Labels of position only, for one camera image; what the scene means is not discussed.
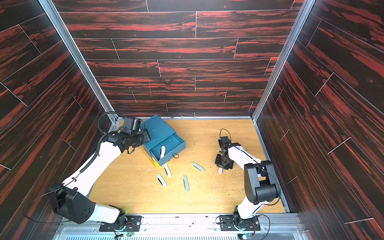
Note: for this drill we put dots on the aluminium front rail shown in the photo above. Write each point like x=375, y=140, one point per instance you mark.
x=190, y=227

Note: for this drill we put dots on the white fruit knife upper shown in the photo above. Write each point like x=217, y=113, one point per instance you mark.
x=168, y=171

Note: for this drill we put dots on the white fruit knife lower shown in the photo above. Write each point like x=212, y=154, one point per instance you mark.
x=161, y=180

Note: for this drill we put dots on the green fruit knife upper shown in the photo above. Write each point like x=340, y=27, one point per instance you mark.
x=197, y=166

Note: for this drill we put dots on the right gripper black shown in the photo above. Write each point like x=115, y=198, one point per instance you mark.
x=223, y=162

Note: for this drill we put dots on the green fruit knife lower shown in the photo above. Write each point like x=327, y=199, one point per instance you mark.
x=186, y=183

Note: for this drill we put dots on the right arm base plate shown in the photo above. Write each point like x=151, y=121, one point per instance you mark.
x=235, y=223

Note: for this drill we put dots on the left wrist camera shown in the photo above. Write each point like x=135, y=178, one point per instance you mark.
x=132, y=123

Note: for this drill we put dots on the teal drawer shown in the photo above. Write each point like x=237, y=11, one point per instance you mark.
x=174, y=146

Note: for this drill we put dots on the teal drawer cabinet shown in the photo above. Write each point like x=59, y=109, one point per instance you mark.
x=158, y=130

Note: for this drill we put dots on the green fruit knife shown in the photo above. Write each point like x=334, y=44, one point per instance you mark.
x=186, y=183
x=197, y=166

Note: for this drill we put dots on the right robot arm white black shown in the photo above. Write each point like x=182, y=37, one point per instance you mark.
x=260, y=184

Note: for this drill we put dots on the white fruit knife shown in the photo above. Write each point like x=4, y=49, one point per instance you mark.
x=168, y=171
x=161, y=180

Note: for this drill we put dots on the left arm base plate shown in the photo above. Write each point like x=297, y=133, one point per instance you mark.
x=128, y=223

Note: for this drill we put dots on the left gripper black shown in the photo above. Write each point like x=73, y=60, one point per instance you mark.
x=147, y=137

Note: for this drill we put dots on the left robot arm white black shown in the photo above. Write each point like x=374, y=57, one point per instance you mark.
x=69, y=199

